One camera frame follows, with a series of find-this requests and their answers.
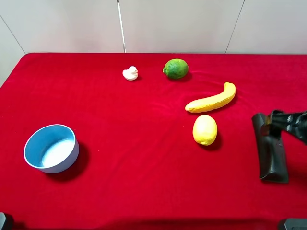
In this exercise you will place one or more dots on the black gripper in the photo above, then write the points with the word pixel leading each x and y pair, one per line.
pixel 278 121

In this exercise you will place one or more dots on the blue ceramic bowl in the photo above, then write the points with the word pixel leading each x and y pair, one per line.
pixel 52 149

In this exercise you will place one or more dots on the black glasses case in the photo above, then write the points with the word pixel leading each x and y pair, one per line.
pixel 271 153

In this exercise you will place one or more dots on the yellow lemon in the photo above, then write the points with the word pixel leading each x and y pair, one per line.
pixel 204 130

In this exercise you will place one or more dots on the green lime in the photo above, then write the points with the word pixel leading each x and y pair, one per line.
pixel 176 68

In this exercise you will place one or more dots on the red tablecloth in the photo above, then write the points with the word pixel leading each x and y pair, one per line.
pixel 139 166

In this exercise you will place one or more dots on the white pole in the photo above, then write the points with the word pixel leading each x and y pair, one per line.
pixel 121 26

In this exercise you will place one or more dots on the white rubber duck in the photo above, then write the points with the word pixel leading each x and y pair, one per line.
pixel 131 73

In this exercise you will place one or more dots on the yellow banana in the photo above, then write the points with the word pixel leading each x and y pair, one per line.
pixel 213 102

